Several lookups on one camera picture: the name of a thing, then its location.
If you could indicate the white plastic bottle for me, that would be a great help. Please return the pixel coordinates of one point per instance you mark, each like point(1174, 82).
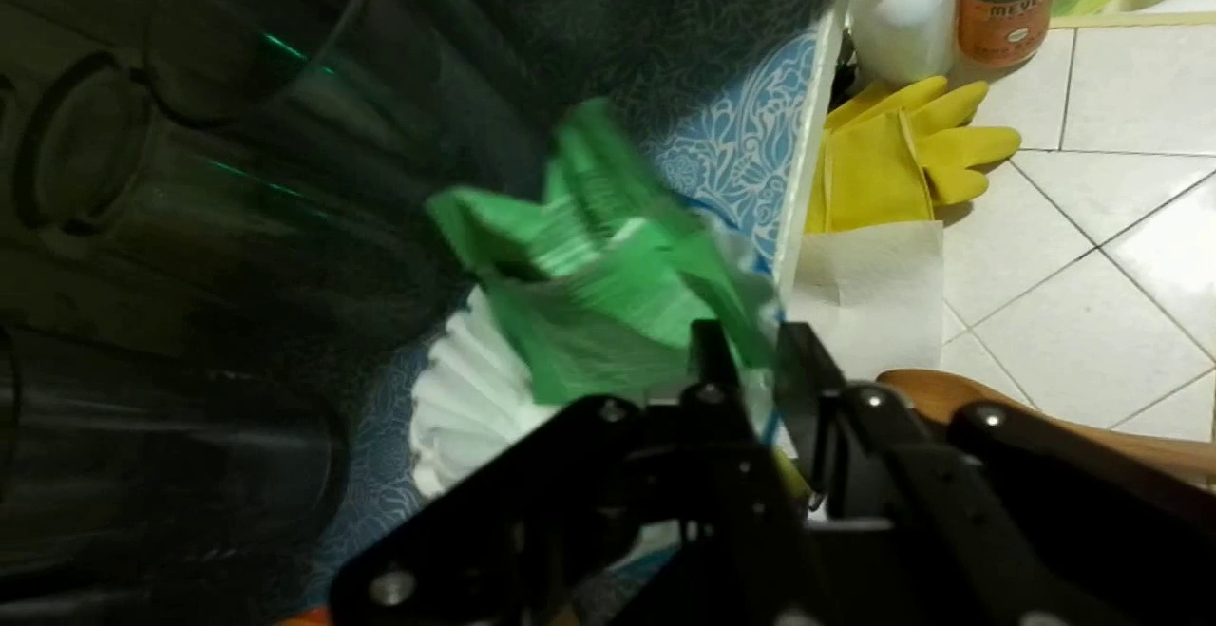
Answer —
point(902, 28)

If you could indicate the blue patterned shelf liner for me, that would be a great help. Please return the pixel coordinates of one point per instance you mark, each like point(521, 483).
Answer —
point(741, 151)

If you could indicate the green plastic bag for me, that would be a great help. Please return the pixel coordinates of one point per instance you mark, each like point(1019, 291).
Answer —
point(608, 294)

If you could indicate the white paper towel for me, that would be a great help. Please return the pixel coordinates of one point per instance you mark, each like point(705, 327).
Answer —
point(869, 298)

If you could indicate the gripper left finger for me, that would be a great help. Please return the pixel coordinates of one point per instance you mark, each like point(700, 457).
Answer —
point(570, 493)

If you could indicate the stack of white coffee filters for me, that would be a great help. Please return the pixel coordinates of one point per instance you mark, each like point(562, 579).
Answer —
point(465, 407)

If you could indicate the yellow rubber glove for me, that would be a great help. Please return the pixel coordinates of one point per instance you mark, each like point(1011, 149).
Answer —
point(883, 180)
point(912, 99)

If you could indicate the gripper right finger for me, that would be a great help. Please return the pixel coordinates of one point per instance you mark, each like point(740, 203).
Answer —
point(1026, 512)

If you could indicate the clear drinking glass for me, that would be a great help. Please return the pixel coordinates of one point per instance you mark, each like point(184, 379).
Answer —
point(190, 170)
point(161, 455)
point(313, 28)

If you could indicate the clear bottle with orange label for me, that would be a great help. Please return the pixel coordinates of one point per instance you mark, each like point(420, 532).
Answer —
point(1007, 9)

